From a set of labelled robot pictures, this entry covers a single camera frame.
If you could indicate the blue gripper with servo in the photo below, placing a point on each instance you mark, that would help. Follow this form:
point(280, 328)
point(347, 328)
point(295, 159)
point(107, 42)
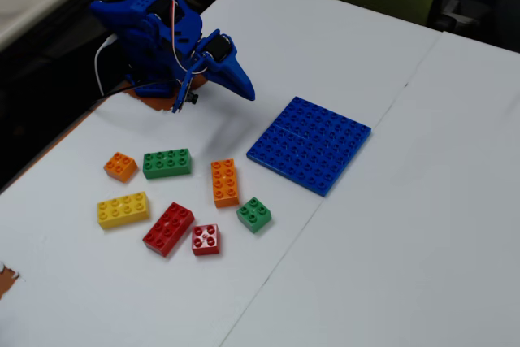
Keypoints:
point(235, 71)

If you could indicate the green 2x4 block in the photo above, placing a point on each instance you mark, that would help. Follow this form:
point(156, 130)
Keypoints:
point(166, 162)

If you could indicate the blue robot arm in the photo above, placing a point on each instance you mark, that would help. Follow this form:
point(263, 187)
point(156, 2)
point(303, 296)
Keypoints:
point(162, 52)

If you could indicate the orange 2x4 block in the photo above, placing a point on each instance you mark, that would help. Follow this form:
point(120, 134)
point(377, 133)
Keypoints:
point(224, 182)

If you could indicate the orange 2x2 block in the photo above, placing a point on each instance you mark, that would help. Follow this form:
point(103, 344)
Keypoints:
point(120, 166)

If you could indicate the green 2x2 block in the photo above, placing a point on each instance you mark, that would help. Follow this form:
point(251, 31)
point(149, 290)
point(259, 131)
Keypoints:
point(254, 215)

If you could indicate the red 2x4 block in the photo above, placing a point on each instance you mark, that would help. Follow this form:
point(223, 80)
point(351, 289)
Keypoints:
point(168, 227)

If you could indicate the yellow 2x4 block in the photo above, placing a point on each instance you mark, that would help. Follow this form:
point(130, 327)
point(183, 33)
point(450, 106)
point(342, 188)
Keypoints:
point(122, 209)

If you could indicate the red 2x2 block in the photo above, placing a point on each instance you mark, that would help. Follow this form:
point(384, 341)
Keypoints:
point(206, 239)

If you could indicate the blue 8x8 baseplate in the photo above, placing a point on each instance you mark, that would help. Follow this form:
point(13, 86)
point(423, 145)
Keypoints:
point(308, 146)

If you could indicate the white board sheet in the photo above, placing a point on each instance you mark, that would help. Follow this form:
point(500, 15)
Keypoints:
point(406, 241)
point(81, 302)

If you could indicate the black office chair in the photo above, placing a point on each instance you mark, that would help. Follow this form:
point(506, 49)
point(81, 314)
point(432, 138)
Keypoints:
point(487, 5)

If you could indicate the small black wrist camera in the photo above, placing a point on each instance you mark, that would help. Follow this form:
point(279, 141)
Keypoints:
point(193, 99)

